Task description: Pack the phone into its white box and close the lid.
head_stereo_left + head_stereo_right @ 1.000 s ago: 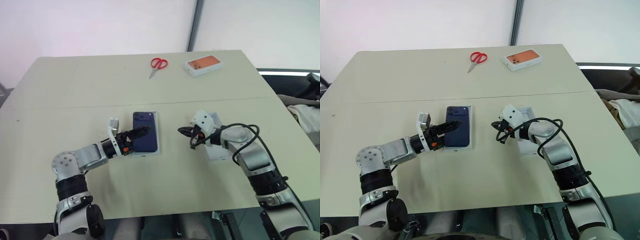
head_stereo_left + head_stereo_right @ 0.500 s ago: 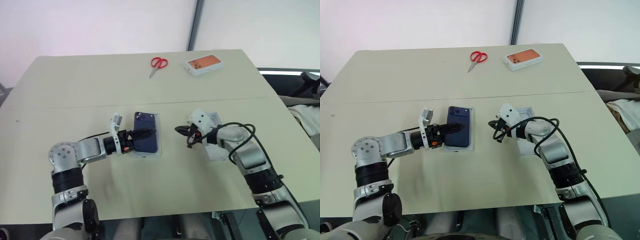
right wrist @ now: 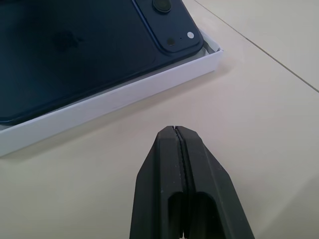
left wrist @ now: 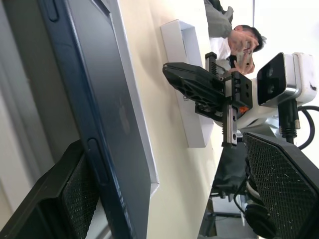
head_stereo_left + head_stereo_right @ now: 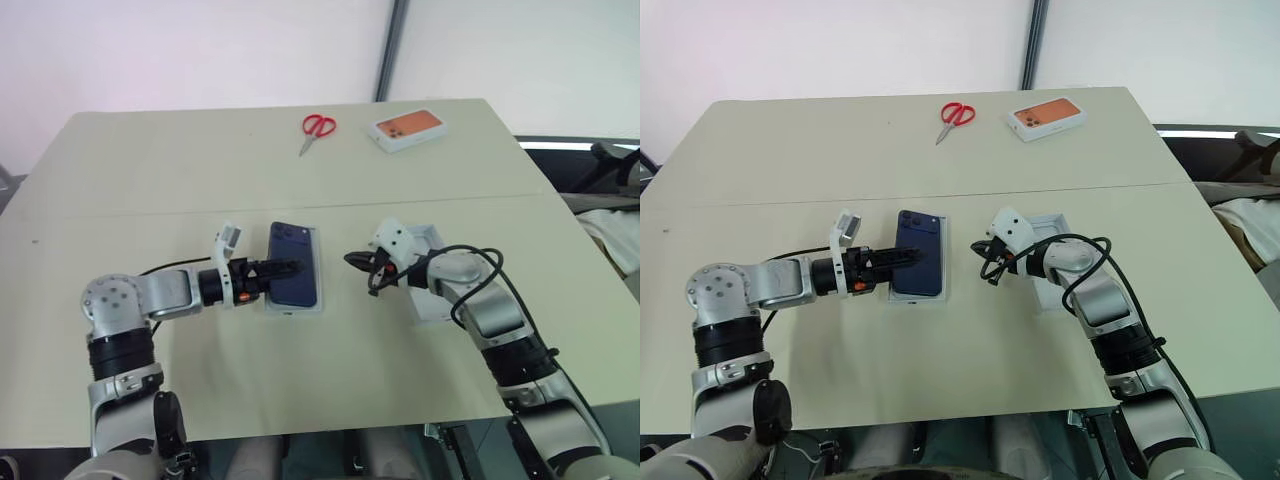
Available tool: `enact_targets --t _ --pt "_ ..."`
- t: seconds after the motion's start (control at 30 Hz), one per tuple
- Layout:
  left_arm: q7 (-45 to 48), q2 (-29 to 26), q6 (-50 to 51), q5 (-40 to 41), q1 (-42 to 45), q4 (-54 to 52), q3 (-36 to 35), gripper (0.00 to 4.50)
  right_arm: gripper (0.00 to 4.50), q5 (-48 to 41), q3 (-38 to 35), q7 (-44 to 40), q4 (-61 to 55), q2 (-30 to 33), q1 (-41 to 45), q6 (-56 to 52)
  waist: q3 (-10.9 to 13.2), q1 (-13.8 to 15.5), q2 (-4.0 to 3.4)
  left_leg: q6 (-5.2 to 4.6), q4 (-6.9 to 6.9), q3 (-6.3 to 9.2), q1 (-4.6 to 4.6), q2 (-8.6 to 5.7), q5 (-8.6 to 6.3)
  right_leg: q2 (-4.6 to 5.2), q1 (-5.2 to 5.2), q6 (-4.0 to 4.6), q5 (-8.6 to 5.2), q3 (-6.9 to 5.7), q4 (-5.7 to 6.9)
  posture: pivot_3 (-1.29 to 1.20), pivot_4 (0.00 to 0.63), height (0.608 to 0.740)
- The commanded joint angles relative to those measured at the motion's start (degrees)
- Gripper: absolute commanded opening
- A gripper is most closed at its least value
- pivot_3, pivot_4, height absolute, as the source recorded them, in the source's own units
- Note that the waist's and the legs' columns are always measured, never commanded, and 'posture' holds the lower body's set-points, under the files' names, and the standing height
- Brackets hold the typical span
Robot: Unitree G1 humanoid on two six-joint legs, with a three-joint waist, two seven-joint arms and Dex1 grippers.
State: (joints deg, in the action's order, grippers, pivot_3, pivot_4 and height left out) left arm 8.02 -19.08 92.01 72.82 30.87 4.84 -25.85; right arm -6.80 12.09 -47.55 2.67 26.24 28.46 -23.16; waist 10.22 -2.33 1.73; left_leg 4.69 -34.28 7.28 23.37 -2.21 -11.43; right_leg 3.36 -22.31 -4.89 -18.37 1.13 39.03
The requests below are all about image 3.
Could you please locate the dark blue smartphone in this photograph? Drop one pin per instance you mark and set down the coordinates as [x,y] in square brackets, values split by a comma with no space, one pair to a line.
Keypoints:
[87,49]

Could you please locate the white box bottom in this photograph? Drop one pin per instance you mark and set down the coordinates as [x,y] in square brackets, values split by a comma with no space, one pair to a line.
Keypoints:
[112,109]

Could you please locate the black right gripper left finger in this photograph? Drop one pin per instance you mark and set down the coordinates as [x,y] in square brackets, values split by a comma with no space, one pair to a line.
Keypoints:
[157,186]

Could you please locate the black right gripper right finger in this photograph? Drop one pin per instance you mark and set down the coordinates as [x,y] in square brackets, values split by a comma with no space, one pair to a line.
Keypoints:
[211,186]

